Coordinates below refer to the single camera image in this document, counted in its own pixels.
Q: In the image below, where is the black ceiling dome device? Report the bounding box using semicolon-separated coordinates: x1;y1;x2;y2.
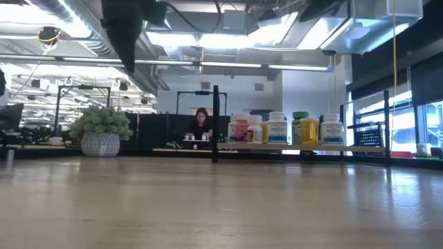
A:
37;26;62;46

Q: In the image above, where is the white bottle red black label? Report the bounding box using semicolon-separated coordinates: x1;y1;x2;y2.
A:
246;115;264;145

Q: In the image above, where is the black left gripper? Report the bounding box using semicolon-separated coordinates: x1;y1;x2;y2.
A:
100;0;168;73

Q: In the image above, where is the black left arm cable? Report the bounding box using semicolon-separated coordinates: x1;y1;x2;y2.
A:
162;0;222;34

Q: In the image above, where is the green bottle green cap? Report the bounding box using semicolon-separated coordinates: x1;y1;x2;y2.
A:
291;111;310;145

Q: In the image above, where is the small amber pill bottle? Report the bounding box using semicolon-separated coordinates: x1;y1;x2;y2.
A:
299;118;320;146

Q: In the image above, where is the potted green succulent plant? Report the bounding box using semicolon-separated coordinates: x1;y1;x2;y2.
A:
69;105;134;158

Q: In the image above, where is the pink bottle white cap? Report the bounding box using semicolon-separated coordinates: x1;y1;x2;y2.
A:
235;113;251;142

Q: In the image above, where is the background wooden table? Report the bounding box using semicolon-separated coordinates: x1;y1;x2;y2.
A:
152;147;239;154

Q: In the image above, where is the wooden shelf black metal frame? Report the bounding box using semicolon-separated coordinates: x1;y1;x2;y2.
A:
211;84;392;167

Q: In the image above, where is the dark monitor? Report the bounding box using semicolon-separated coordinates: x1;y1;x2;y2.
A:
0;103;24;131

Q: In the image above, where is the person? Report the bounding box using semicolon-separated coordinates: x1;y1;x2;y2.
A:
185;107;214;141

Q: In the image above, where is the black background rig frame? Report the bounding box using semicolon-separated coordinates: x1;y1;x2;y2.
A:
176;90;228;115
53;84;111;138

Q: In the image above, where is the long tube light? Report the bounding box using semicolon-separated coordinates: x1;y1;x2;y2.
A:
0;53;335;73

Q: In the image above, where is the black mesh basket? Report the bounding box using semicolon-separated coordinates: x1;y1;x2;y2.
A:
347;120;379;148

